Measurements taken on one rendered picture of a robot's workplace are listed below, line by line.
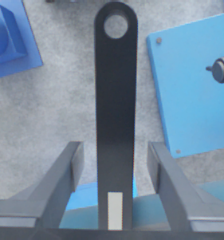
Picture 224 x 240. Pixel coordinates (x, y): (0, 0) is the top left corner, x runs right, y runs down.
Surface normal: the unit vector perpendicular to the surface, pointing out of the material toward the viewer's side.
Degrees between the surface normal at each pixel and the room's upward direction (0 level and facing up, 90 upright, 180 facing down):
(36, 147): 0
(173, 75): 0
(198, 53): 0
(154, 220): 90
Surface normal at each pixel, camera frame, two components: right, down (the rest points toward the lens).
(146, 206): -0.25, -0.94
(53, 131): -0.03, 0.25
